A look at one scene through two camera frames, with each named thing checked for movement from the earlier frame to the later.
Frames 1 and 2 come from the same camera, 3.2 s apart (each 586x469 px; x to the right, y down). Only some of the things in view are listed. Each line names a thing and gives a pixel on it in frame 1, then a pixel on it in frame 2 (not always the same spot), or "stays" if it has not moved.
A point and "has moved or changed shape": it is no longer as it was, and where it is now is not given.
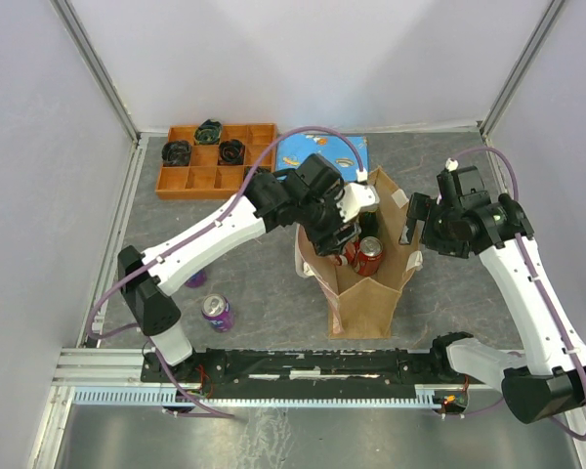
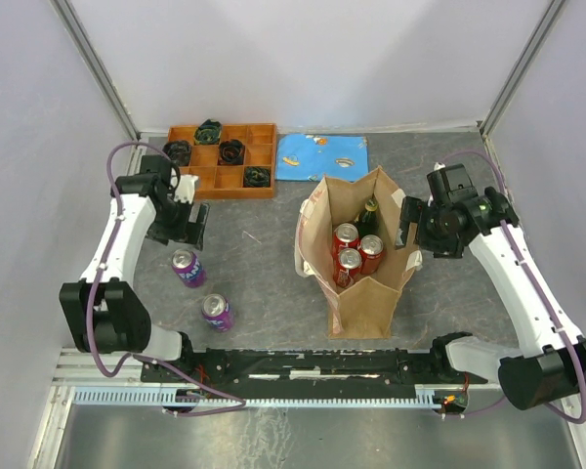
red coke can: [367, 263] stays
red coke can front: [350, 254] has moved or changed shape
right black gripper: [419, 209] stays
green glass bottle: [369, 222] stays
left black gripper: [326, 242] → [192, 230]
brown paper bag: [360, 306] stays
